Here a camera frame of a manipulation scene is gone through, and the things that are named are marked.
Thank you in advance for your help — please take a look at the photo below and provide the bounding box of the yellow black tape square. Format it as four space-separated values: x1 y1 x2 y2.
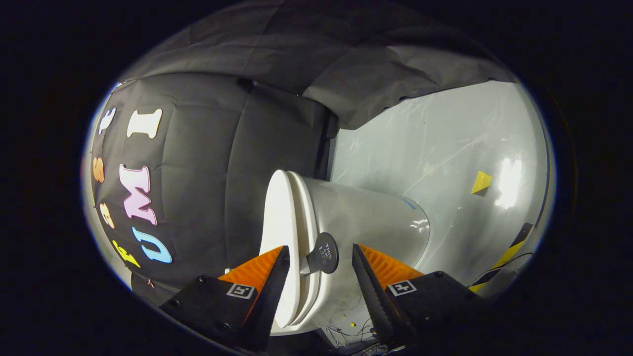
470 170 493 197

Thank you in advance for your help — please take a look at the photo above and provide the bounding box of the white toilet lid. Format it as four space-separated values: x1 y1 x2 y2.
259 170 303 330

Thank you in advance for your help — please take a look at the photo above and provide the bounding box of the yellow black striped tape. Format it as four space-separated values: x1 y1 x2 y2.
467 222 534 293

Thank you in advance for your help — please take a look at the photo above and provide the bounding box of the grey round lid tab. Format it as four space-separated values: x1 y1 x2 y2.
300 232 340 276

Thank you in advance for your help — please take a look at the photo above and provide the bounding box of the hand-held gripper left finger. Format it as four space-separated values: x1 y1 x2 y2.
159 246 291 353

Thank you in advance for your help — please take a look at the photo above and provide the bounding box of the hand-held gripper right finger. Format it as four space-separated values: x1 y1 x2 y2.
352 243 491 350

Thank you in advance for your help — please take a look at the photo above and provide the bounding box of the white toilet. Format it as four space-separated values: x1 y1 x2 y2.
270 171 432 338

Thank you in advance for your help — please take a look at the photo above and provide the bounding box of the black backdrop cloth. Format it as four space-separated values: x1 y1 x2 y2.
89 0 517 307

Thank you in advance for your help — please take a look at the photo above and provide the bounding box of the tangle of thin wires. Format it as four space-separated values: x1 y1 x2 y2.
324 309 391 356

